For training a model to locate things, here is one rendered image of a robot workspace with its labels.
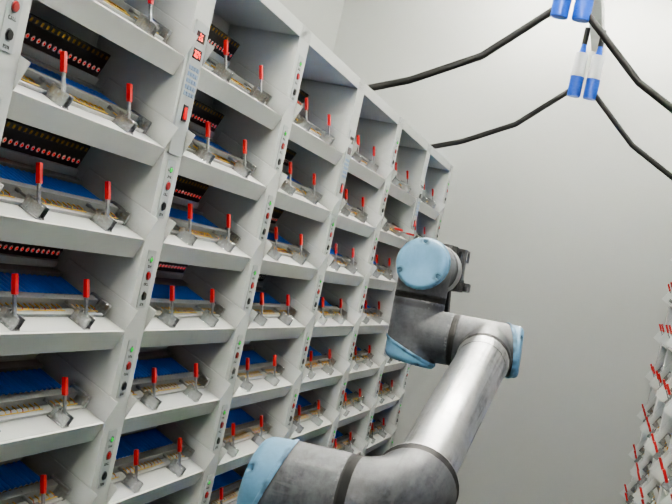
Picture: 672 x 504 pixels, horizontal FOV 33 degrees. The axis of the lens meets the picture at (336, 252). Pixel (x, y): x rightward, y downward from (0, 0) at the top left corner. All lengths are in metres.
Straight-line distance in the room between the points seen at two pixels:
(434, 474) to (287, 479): 0.19
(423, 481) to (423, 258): 0.59
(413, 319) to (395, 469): 0.55
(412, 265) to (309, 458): 0.59
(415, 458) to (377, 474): 0.06
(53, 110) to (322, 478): 0.82
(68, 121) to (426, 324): 0.70
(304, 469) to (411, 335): 0.56
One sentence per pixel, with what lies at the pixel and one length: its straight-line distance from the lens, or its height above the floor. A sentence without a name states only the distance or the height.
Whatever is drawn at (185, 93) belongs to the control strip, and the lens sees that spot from 2.39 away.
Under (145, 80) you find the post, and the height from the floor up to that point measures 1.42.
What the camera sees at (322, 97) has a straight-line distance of 3.74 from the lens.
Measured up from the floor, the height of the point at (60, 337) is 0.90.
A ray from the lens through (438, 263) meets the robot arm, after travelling 1.94.
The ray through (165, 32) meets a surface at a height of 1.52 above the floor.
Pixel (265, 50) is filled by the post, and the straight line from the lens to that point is 3.07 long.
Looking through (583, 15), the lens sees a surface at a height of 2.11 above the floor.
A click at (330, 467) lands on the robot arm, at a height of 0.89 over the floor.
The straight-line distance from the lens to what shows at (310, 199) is 3.50.
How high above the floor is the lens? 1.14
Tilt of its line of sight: level
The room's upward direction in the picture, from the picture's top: 12 degrees clockwise
